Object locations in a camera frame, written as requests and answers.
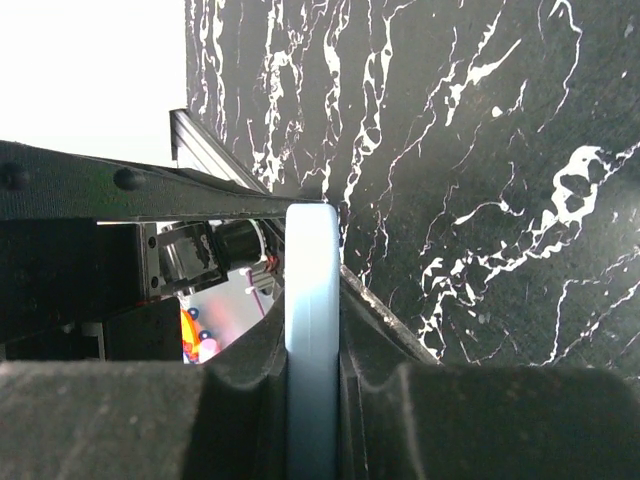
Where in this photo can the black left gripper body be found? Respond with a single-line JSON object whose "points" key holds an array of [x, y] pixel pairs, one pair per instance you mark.
{"points": [[79, 290]]}

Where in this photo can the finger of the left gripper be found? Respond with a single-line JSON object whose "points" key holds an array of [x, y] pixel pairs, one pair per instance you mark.
{"points": [[41, 184]]}

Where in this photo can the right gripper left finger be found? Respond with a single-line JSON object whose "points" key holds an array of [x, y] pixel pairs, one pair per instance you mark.
{"points": [[224, 419]]}

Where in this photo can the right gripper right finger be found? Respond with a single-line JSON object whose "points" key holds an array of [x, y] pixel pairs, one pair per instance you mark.
{"points": [[404, 416]]}

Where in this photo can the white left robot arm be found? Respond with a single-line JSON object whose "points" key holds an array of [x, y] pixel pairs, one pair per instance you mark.
{"points": [[197, 255]]}

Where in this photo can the aluminium front rail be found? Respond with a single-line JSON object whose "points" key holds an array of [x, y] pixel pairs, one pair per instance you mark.
{"points": [[193, 147]]}

